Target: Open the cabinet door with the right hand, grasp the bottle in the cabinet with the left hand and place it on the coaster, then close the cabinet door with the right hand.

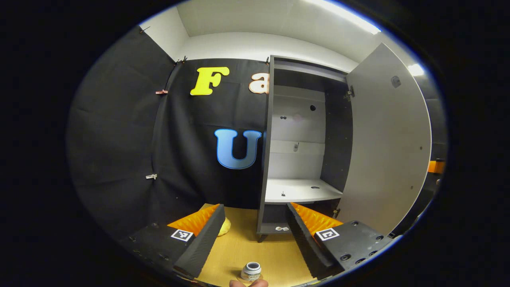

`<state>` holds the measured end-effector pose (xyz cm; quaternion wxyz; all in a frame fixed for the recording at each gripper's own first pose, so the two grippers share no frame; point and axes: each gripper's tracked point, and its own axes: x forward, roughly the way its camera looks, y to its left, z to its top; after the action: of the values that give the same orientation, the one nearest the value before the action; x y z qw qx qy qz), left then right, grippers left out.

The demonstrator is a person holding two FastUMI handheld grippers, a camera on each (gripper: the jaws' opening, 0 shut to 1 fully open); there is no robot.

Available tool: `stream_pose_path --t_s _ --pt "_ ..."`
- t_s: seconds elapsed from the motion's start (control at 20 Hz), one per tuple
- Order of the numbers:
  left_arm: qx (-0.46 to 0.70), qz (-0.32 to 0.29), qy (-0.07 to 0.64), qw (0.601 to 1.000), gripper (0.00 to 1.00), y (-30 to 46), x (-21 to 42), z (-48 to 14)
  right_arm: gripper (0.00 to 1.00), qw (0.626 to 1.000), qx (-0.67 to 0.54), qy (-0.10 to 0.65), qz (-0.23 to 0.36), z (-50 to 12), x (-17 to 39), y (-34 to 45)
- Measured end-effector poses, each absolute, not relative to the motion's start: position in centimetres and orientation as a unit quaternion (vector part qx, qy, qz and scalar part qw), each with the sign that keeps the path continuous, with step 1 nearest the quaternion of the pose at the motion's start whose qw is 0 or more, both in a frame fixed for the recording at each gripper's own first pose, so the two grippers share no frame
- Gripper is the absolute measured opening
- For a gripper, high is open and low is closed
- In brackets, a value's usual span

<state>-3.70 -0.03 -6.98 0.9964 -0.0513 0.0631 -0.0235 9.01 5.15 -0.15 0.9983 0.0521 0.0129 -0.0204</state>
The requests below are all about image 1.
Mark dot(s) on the white bottle green label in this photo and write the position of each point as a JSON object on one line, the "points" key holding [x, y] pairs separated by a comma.
{"points": [[251, 271]]}

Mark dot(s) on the silver clothes peg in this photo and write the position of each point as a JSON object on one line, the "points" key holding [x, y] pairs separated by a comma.
{"points": [[151, 176]]}

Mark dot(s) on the black backdrop cloth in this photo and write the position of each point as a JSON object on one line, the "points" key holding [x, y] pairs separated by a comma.
{"points": [[119, 127]]}

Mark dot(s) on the black clip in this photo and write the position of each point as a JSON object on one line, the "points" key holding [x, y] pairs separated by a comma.
{"points": [[181, 59], [144, 29]]}

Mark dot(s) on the yellow plush toy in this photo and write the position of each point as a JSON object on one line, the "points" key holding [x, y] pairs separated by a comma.
{"points": [[225, 227]]}

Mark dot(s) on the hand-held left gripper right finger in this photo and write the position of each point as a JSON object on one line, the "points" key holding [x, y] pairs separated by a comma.
{"points": [[308, 243]]}

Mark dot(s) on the beige cabinet door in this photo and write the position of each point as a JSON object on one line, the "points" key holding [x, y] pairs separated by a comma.
{"points": [[386, 139]]}

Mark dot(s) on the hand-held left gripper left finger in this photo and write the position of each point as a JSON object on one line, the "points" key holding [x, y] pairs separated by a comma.
{"points": [[199, 249]]}

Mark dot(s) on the metal door hinge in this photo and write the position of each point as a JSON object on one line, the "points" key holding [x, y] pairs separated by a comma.
{"points": [[349, 93]]}

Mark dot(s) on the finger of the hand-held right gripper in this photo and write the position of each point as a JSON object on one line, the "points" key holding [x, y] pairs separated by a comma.
{"points": [[436, 166]]}

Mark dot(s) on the small ceiling light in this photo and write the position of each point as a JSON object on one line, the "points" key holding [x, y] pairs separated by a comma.
{"points": [[416, 70]]}

